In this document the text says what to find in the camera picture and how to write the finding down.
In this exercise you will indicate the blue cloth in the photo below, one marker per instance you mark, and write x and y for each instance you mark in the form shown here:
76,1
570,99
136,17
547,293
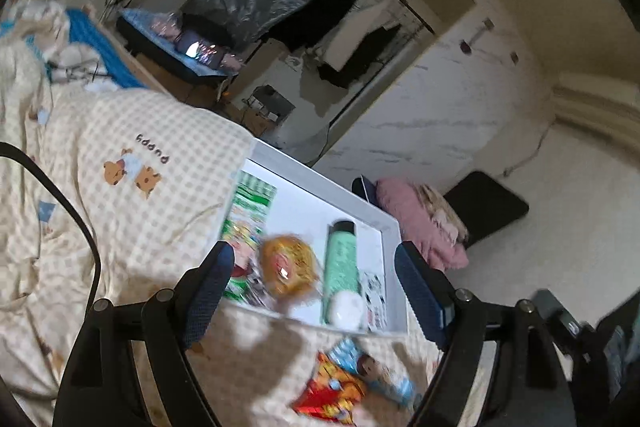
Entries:
100,42

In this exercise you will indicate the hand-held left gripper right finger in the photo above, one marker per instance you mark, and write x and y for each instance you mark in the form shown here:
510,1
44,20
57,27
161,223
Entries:
422,292

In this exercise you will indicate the phone with lit screen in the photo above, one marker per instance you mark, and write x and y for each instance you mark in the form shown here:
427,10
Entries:
197,49

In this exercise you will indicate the pink cloth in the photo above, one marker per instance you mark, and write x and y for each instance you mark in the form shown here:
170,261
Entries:
405,217

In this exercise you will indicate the beige patterned cloth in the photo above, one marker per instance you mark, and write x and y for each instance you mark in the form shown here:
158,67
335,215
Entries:
442,212

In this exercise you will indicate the blue striped snack packet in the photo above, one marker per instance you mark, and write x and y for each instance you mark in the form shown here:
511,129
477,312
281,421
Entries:
380,372

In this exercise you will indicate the packaged bun with gold label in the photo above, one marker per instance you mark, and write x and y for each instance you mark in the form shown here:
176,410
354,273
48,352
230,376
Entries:
287,267

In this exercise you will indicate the white patterned snack packet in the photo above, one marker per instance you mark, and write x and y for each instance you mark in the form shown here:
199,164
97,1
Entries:
374,302

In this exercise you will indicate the beige checked printed blanket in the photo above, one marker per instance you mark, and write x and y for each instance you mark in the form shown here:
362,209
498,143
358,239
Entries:
150,207

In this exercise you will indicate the white shallow cardboard box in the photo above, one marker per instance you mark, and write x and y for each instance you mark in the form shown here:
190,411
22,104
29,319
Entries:
305,207

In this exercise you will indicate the green tube with black cap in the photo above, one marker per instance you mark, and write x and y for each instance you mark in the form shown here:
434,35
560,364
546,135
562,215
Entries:
340,257

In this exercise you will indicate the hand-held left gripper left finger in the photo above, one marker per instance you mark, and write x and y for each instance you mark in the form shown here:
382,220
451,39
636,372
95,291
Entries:
210,292

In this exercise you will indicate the grey power strip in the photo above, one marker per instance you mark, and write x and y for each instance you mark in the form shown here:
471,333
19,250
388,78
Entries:
272,102

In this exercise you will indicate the red snack packet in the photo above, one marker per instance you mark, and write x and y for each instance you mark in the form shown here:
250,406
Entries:
330,387

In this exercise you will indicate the green striped snack packet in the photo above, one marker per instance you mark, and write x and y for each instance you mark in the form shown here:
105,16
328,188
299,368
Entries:
250,212

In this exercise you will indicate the white hanging garment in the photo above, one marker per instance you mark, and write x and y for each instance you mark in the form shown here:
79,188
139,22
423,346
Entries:
360,32

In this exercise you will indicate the white earbuds case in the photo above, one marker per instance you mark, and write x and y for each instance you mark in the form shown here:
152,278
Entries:
346,309

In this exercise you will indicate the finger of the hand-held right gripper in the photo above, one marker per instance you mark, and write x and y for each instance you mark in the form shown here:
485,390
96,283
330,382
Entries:
552,312

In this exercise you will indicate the black floor mat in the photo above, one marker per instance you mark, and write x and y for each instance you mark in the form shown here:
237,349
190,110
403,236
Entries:
490,207

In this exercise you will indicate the dark side table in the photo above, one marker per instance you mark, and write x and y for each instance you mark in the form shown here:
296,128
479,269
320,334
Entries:
150,37

